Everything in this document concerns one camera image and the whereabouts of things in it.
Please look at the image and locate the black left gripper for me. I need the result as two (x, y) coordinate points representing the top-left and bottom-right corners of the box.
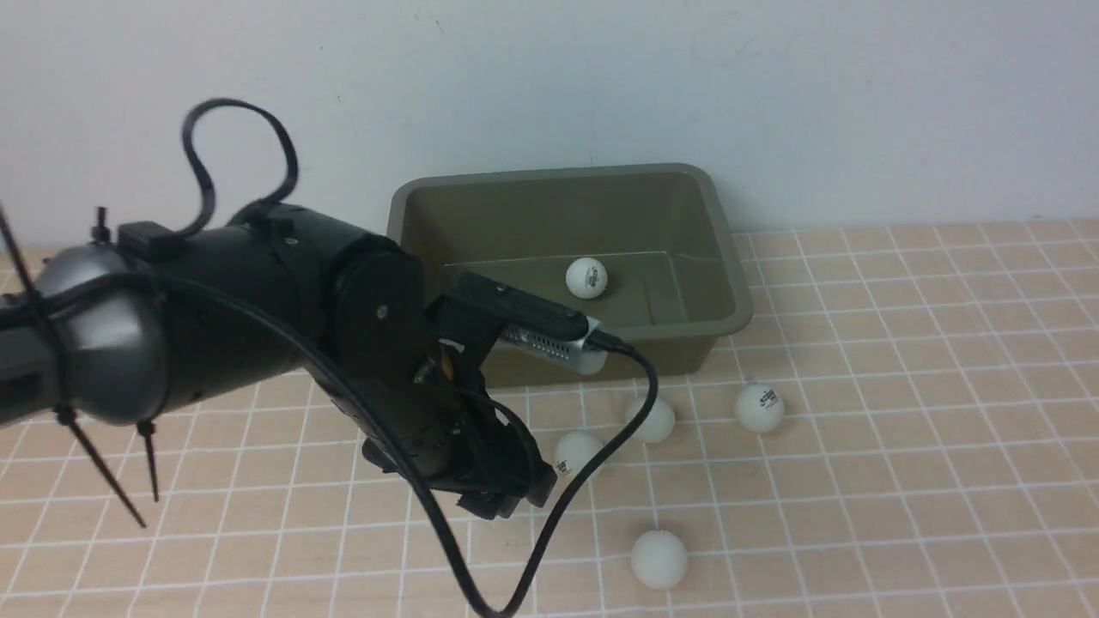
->
(331, 327), (557, 520)

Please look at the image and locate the white ball with black logo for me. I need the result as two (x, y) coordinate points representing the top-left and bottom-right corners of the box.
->
(555, 431), (604, 481)

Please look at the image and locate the plain white ping-pong ball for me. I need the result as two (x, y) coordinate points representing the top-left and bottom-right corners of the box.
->
(624, 397), (676, 445)

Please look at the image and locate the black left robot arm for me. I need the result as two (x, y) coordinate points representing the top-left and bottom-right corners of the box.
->
(3, 206), (577, 519)

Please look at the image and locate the olive green plastic bin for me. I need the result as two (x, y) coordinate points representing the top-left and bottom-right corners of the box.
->
(387, 163), (754, 377)

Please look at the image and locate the peach checkered tablecloth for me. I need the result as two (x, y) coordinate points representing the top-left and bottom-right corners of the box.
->
(1, 220), (1098, 617)

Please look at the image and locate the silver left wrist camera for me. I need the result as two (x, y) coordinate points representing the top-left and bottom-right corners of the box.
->
(442, 271), (609, 376)

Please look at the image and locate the black left camera cable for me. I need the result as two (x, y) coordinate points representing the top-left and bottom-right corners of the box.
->
(0, 97), (660, 618)

